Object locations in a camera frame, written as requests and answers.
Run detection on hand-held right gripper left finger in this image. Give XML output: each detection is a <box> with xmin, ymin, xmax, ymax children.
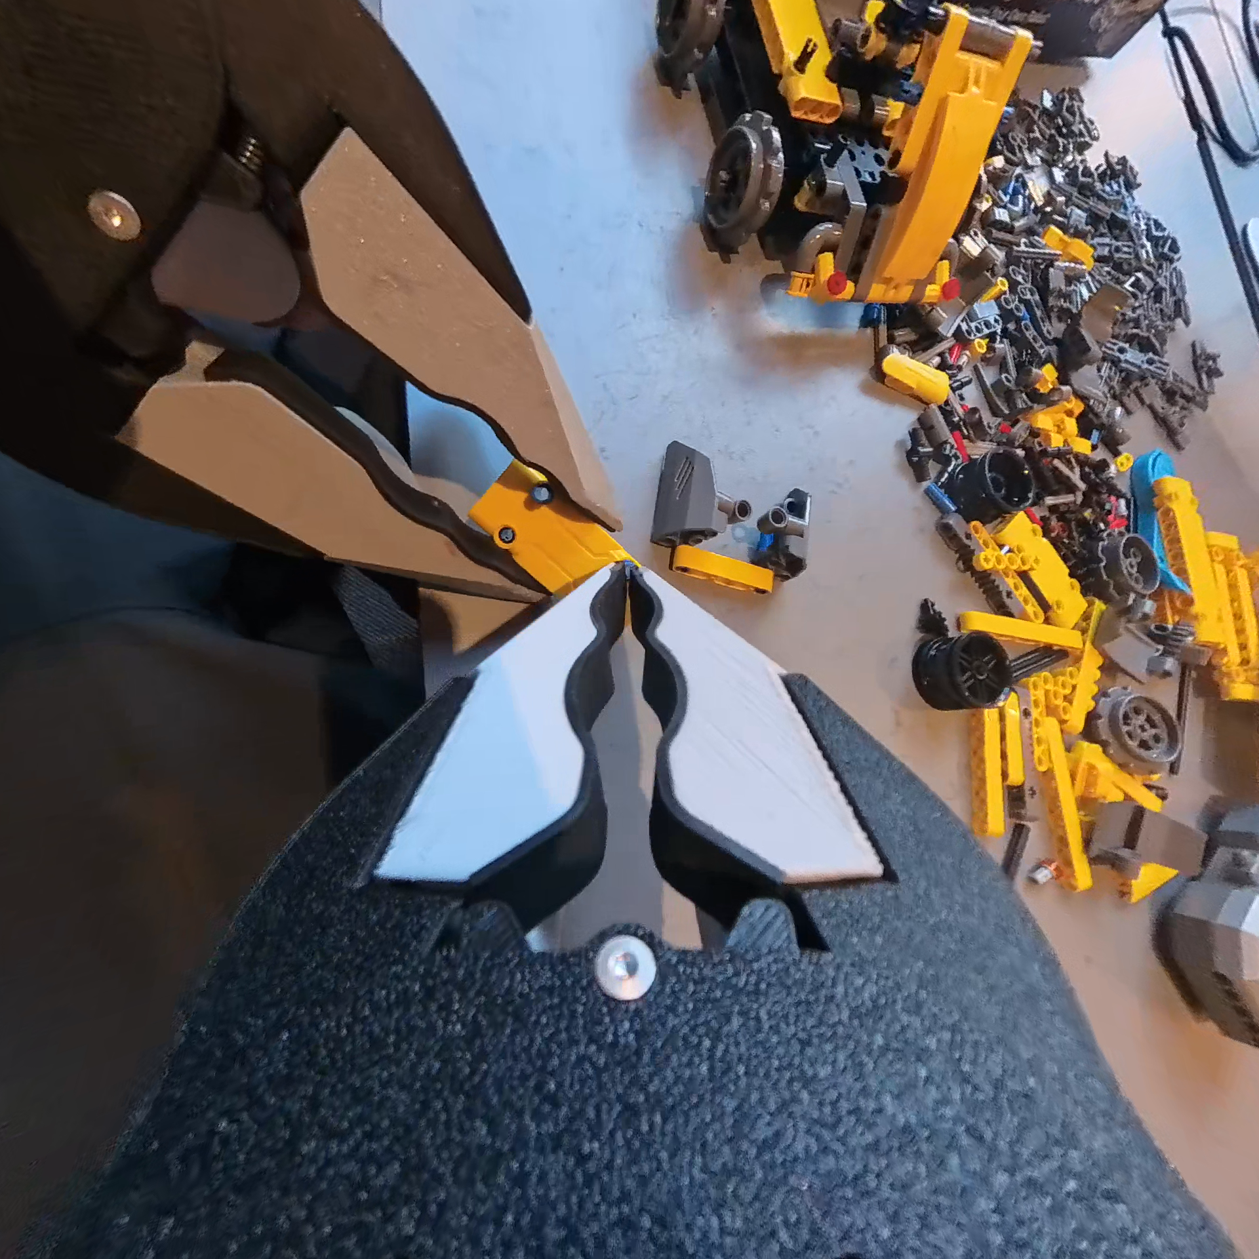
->
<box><xmin>374</xmin><ymin>566</ymin><xmax>630</xmax><ymax>901</ymax></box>

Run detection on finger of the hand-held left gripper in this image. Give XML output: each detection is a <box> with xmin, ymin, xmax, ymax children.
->
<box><xmin>115</xmin><ymin>349</ymin><xmax>552</xmax><ymax>605</ymax></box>
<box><xmin>149</xmin><ymin>124</ymin><xmax>625</xmax><ymax>534</ymax></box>

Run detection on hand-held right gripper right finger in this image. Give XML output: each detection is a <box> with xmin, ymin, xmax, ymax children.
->
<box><xmin>627</xmin><ymin>566</ymin><xmax>886</xmax><ymax>912</ymax></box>

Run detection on yellow short toy beam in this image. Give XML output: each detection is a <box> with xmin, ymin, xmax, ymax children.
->
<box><xmin>671</xmin><ymin>544</ymin><xmax>780</xmax><ymax>596</ymax></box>

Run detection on grey striped wedge brick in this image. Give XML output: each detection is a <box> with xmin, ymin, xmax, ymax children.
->
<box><xmin>649</xmin><ymin>439</ymin><xmax>754</xmax><ymax>548</ymax></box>

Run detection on grey desk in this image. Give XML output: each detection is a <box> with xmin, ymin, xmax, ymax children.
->
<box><xmin>379</xmin><ymin>0</ymin><xmax>1259</xmax><ymax>1259</ymax></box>

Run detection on black mesh office chair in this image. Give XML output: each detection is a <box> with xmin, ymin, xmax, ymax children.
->
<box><xmin>328</xmin><ymin>563</ymin><xmax>426</xmax><ymax>695</ymax></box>

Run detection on black toy wheel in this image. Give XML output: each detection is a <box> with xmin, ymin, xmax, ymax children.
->
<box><xmin>909</xmin><ymin>631</ymin><xmax>1015</xmax><ymax>714</ymax></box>
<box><xmin>946</xmin><ymin>446</ymin><xmax>1036</xmax><ymax>525</ymax></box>

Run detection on person's dark clothing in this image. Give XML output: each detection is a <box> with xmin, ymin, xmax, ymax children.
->
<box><xmin>0</xmin><ymin>447</ymin><xmax>427</xmax><ymax>1259</ymax></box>

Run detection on pile of loose toy bricks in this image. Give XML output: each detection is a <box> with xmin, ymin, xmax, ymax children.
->
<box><xmin>865</xmin><ymin>87</ymin><xmax>1259</xmax><ymax>909</ymax></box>

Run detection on grey toy wheel hub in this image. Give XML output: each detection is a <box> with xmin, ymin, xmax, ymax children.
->
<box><xmin>1099</xmin><ymin>529</ymin><xmax>1164</xmax><ymax>599</ymax></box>
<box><xmin>1089</xmin><ymin>687</ymin><xmax>1183</xmax><ymax>781</ymax></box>

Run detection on yellow rounded toy panel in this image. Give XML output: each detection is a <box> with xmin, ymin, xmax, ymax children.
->
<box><xmin>878</xmin><ymin>349</ymin><xmax>954</xmax><ymax>406</ymax></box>

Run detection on blue curved toy panel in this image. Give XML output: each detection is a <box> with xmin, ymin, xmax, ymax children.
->
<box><xmin>1127</xmin><ymin>449</ymin><xmax>1197</xmax><ymax>599</ymax></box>

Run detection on grey toy battery box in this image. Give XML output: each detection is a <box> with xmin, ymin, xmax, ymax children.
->
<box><xmin>1148</xmin><ymin>795</ymin><xmax>1259</xmax><ymax>1051</ymax></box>

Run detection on partly built yellow toy vehicle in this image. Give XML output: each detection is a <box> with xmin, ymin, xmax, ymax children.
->
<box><xmin>652</xmin><ymin>0</ymin><xmax>1036</xmax><ymax>308</ymax></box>

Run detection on dark kit box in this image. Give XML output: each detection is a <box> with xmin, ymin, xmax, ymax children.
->
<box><xmin>1031</xmin><ymin>0</ymin><xmax>1168</xmax><ymax>67</ymax></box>

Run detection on yellow beam frame assembly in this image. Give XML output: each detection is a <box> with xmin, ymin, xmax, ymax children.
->
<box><xmin>1148</xmin><ymin>476</ymin><xmax>1259</xmax><ymax>702</ymax></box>

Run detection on black cable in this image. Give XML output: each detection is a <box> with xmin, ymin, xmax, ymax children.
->
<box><xmin>1156</xmin><ymin>0</ymin><xmax>1259</xmax><ymax>330</ymax></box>

